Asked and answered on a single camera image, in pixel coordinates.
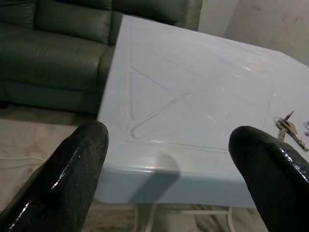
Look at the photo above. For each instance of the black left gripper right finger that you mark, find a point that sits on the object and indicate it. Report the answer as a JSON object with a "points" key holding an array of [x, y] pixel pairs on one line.
{"points": [[272, 178]]}

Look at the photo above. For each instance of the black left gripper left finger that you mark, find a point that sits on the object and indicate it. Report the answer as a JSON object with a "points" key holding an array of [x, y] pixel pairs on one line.
{"points": [[60, 178]]}

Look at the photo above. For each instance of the dark green leather sofa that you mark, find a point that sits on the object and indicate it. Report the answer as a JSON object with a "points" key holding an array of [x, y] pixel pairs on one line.
{"points": [[48, 60]]}

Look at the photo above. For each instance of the light blue plastic table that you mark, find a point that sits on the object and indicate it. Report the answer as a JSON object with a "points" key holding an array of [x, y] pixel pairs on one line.
{"points": [[193, 84]]}

